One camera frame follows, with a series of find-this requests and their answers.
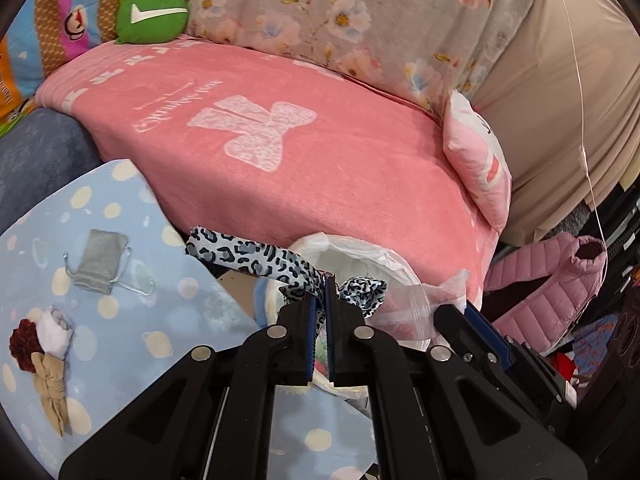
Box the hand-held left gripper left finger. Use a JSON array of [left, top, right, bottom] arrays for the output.
[[59, 292, 317, 480]]

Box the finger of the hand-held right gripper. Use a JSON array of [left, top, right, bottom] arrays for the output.
[[433, 303, 518, 376]]

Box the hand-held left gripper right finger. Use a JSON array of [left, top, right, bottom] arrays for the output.
[[324, 279, 588, 480]]

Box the white bin with plastic liner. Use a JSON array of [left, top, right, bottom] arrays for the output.
[[252, 232, 473, 401]]

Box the clear zip bag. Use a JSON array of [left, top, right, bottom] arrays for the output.
[[370, 269, 473, 353]]

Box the leopard print scrunchie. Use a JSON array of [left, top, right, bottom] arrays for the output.
[[185, 226, 388, 321]]

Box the beige pink bow scrunchie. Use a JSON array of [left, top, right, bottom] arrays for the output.
[[31, 351, 71, 437]]

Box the dark red scrunchie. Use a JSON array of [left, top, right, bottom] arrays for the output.
[[9, 317, 48, 373]]

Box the blue patterned cloth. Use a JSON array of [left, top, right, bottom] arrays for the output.
[[550, 312, 623, 383]]

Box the pink down jacket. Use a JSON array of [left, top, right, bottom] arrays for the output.
[[482, 232, 608, 351]]

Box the pink bow print blanket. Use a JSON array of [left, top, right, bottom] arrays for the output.
[[35, 37, 501, 311]]

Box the small pink pillow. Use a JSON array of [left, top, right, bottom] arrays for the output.
[[442, 91, 512, 233]]

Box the beige curtain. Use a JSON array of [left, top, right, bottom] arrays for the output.
[[470, 0, 640, 246]]

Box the white rolled sock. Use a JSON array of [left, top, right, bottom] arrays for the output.
[[39, 308, 75, 360]]

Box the grey floral blanket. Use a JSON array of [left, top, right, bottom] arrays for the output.
[[137, 0, 551, 121]]

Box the blue-grey sofa seat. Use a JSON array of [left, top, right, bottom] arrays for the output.
[[0, 107, 106, 233]]

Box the green round cushion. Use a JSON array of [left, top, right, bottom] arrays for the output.
[[116, 0, 191, 45]]

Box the striped cartoon print quilt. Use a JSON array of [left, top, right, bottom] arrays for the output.
[[0, 0, 146, 136]]

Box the grey drawstring pouch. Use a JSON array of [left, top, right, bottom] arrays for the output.
[[62, 229, 156, 297]]

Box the thin white cable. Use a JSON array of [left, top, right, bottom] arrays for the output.
[[547, 0, 608, 261]]

